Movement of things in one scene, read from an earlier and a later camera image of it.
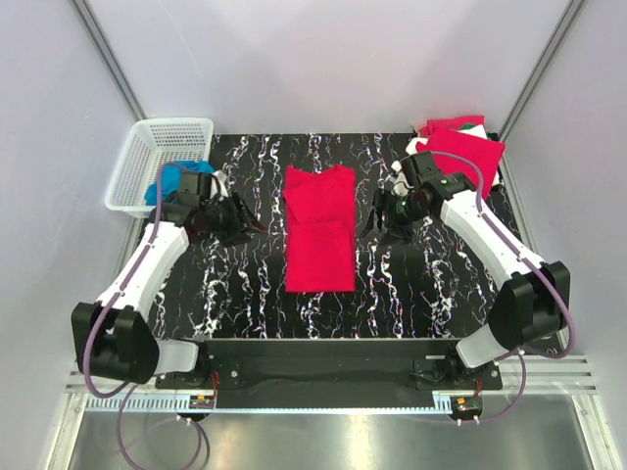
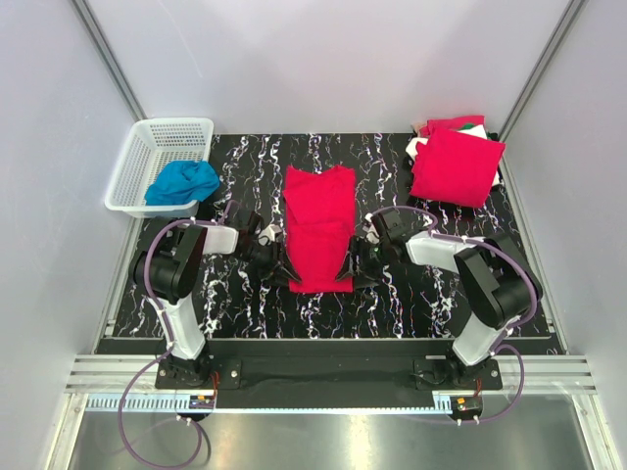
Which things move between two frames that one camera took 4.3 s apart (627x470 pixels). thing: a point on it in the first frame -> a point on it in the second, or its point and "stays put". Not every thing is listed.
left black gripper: x=242 y=219 -> x=275 y=269
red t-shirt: x=320 y=229 stays put
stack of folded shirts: x=465 y=136 stays put
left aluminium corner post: x=110 y=59 stays put
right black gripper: x=382 y=201 -> x=370 y=276
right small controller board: x=464 y=404 stays put
